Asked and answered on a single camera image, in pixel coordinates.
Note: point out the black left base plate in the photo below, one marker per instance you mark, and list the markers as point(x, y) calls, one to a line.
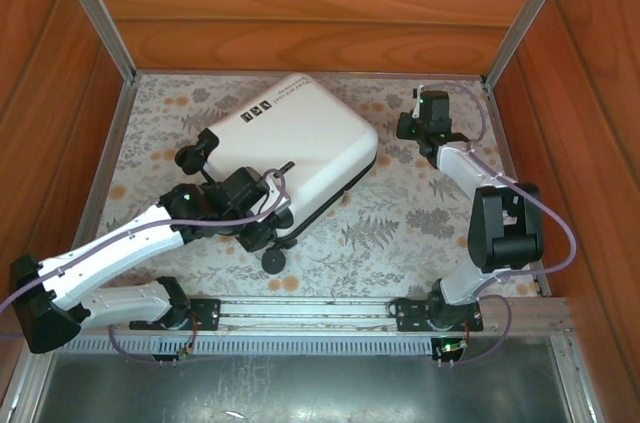
point(200, 313)

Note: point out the floral table cloth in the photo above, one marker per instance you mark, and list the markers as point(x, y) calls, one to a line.
point(375, 228)

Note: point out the aluminium table edge rail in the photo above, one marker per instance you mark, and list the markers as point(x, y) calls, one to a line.
point(102, 183)
point(501, 143)

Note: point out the small circuit board green light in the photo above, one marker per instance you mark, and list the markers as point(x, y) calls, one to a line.
point(452, 347)

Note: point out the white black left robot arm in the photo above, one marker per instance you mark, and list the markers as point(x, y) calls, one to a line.
point(110, 253)

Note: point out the aluminium mounting rail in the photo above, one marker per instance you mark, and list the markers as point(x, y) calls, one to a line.
point(310, 310)

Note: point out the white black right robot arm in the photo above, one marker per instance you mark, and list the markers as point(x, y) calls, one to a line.
point(460, 168)

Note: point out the aluminium frame post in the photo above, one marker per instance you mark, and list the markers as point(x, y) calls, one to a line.
point(531, 13)
point(95, 13)

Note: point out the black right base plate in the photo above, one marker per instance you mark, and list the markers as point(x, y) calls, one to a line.
point(410, 315)

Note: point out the white hard-shell suitcase black lining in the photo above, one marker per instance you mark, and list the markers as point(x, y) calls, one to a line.
point(300, 133)

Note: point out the shiny metal sheet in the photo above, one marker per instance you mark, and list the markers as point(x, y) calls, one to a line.
point(300, 393)

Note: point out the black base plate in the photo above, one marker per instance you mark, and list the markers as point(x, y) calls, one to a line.
point(410, 315)
point(200, 313)

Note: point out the aluminium lower frame bar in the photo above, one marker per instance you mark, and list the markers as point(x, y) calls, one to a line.
point(27, 378)
point(575, 378)

